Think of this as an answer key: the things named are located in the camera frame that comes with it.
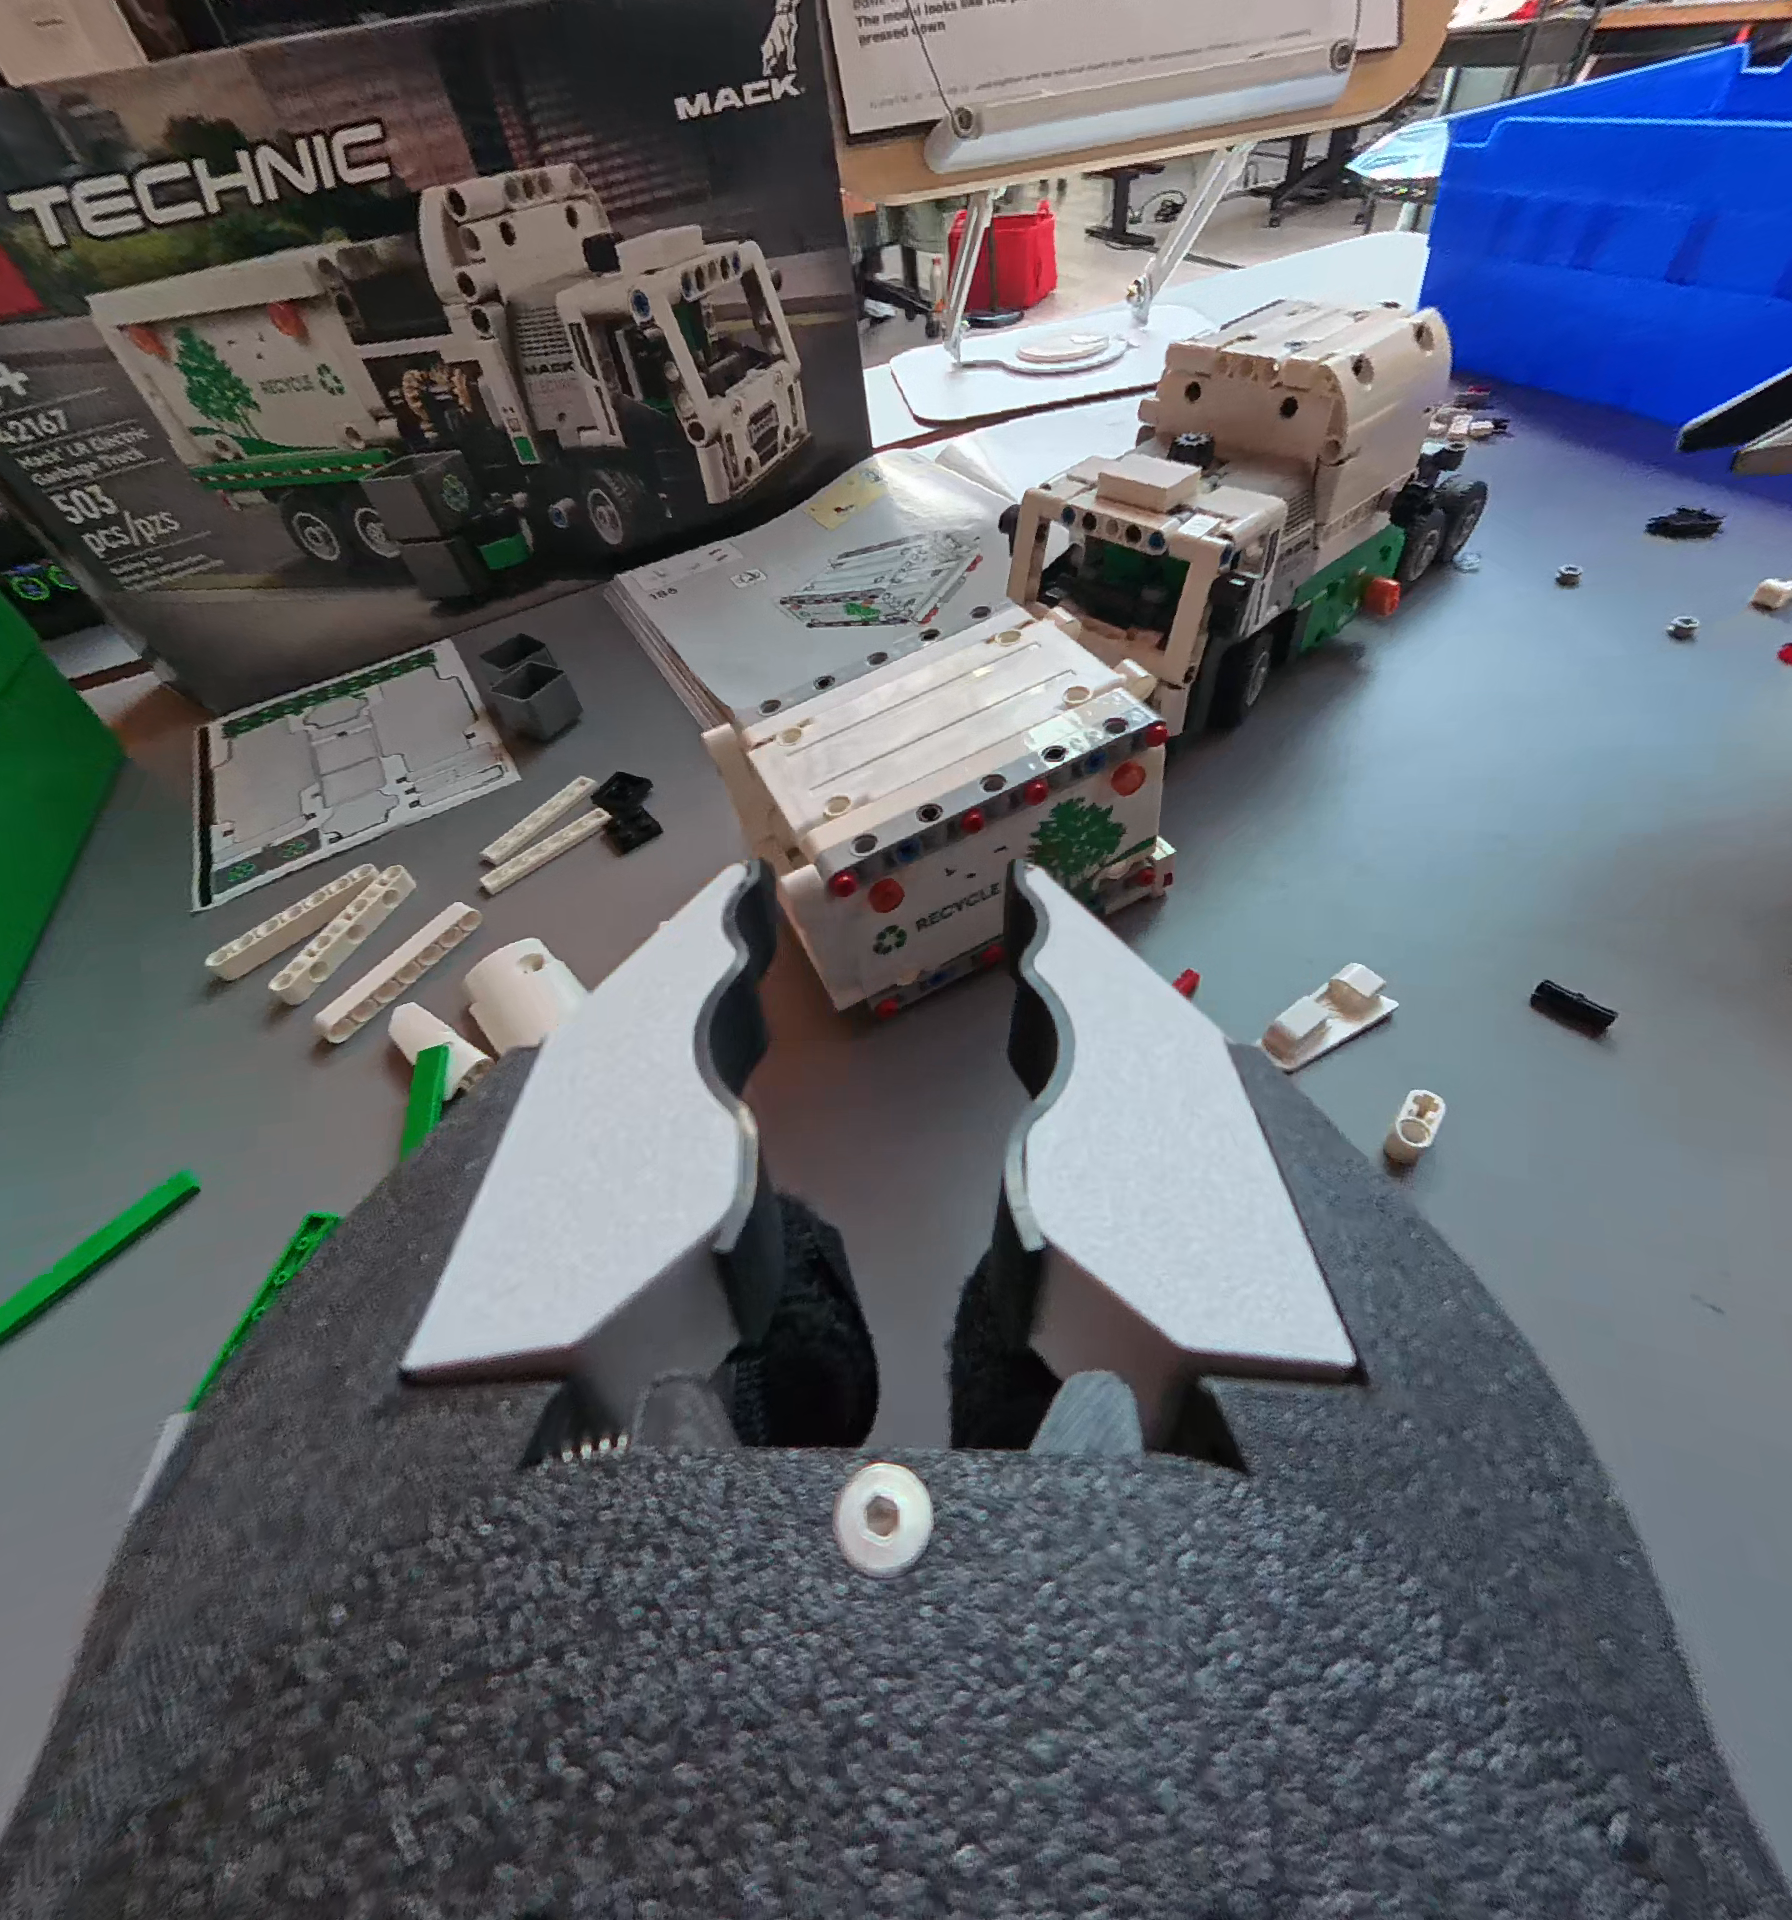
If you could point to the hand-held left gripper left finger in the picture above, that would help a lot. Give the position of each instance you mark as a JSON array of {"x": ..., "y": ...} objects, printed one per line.
[{"x": 581, "y": 1187}]

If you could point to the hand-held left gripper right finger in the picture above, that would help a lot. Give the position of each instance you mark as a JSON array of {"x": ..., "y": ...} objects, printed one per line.
[{"x": 1181, "y": 1187}]

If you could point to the white lego garbage container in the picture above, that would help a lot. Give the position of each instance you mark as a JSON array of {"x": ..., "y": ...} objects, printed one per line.
[{"x": 926, "y": 750}]

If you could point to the green lego beam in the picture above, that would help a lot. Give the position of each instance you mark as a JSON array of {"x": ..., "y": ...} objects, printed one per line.
[
  {"x": 267, "y": 1305},
  {"x": 424, "y": 1109}
]

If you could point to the white curved lego panel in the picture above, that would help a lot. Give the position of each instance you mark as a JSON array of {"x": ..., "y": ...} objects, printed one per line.
[{"x": 525, "y": 994}]

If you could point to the white lego panel piece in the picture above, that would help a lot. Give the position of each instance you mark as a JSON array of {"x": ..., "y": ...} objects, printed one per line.
[{"x": 1332, "y": 1021}]

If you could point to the white two-hole lego liftarm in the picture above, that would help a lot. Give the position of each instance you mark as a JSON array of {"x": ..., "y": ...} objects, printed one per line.
[{"x": 1415, "y": 1129}]

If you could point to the long white lego liftarm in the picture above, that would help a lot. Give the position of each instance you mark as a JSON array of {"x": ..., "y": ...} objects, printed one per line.
[
  {"x": 294, "y": 923},
  {"x": 343, "y": 937},
  {"x": 399, "y": 974}
]

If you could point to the thin white lego beam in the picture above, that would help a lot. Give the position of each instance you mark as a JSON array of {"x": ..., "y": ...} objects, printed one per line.
[
  {"x": 536, "y": 820},
  {"x": 548, "y": 852}
]

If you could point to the black lego corner plate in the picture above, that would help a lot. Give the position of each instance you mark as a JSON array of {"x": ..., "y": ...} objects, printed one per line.
[
  {"x": 635, "y": 833},
  {"x": 621, "y": 791}
]

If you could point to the dark grey lego bins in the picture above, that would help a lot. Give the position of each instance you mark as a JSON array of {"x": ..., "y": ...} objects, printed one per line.
[{"x": 539, "y": 706}]

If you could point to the lego sticker sheet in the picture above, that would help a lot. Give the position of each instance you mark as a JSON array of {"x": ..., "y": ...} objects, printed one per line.
[{"x": 342, "y": 764}]

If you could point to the long green lego plate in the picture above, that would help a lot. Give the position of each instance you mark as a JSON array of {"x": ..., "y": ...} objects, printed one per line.
[{"x": 85, "y": 1258}]

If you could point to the white green lego truck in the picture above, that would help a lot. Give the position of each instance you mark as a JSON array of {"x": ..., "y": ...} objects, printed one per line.
[{"x": 1286, "y": 452}]

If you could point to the dark grey lego bin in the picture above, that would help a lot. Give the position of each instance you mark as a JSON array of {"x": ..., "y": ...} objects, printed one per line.
[{"x": 514, "y": 654}]

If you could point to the lego instruction booklet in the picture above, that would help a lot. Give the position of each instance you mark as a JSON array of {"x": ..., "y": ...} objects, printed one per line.
[{"x": 716, "y": 599}]

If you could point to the black lego set box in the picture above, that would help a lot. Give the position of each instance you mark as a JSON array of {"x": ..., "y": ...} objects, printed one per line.
[{"x": 311, "y": 227}]

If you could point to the blue plastic bin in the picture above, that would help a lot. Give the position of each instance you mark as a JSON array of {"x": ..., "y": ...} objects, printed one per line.
[{"x": 1617, "y": 254}]

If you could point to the pile of tan grey pieces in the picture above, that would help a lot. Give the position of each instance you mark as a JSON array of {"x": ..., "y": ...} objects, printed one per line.
[{"x": 1468, "y": 425}]

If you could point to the green plastic bin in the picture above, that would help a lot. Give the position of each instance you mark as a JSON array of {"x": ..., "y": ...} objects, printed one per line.
[{"x": 11, "y": 781}]

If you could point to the sign stand with white base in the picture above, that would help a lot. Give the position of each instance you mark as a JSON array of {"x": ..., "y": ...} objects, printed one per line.
[{"x": 1135, "y": 76}]

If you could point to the red bag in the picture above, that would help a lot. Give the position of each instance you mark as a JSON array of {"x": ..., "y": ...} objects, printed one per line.
[{"x": 1025, "y": 263}]

